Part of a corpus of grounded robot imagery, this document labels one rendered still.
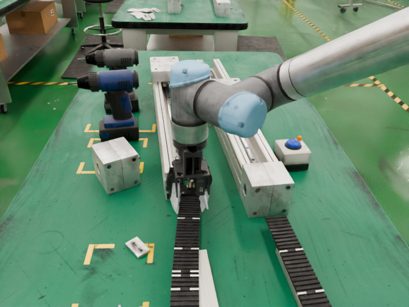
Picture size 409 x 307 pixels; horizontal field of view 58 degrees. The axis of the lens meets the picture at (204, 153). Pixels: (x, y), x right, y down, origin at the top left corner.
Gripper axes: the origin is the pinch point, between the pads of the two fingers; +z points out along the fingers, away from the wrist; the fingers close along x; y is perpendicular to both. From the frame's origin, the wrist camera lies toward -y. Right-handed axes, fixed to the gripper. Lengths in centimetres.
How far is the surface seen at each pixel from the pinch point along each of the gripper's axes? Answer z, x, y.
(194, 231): -1.0, 0.0, 9.7
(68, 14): 48, -101, -447
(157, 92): -7, -5, -52
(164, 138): -6.9, -4.3, -20.9
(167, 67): -11, 0, -66
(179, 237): -1.1, -3.5, 11.2
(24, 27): 45, -137, -374
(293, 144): -5.4, 31.0, -15.7
